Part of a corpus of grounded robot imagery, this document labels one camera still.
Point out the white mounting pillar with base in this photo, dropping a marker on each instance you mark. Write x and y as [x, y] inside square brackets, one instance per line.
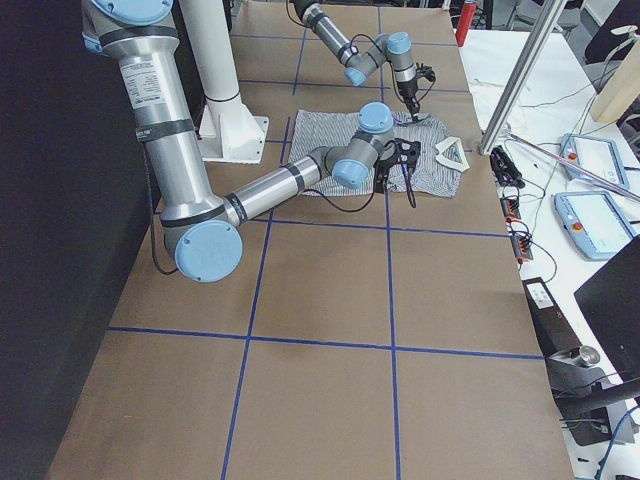
[228, 131]

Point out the red cylinder bottle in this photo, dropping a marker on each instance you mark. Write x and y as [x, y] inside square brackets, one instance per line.
[465, 20]

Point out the lower blue teach pendant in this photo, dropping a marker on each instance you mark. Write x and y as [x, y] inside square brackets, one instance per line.
[594, 222]

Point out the beige wooden board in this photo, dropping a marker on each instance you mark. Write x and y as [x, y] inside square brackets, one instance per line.
[621, 90]

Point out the aluminium frame post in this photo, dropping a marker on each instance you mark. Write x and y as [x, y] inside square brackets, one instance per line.
[532, 49]

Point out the black clamp tool on table edge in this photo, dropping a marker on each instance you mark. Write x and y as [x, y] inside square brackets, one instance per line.
[504, 169]

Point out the orange black connector block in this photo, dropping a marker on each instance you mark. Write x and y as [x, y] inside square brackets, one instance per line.
[510, 208]
[521, 245]

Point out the black stand with metal knob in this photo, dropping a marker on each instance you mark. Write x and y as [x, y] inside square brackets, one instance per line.
[591, 405]

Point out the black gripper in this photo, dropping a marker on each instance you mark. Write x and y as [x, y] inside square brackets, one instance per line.
[408, 90]
[384, 171]

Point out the black monitor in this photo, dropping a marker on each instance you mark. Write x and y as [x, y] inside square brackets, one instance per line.
[609, 302]

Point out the blue white striped polo shirt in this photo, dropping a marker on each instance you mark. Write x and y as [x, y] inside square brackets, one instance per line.
[433, 173]

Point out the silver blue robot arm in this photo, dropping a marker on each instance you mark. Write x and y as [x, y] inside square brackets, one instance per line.
[361, 56]
[201, 228]

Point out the blue teach pendant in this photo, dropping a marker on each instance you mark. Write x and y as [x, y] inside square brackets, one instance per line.
[594, 222]
[597, 155]

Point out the black box with white label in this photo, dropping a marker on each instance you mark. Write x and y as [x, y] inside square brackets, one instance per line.
[553, 331]

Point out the upper blue teach pendant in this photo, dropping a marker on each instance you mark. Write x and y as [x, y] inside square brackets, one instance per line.
[597, 155]

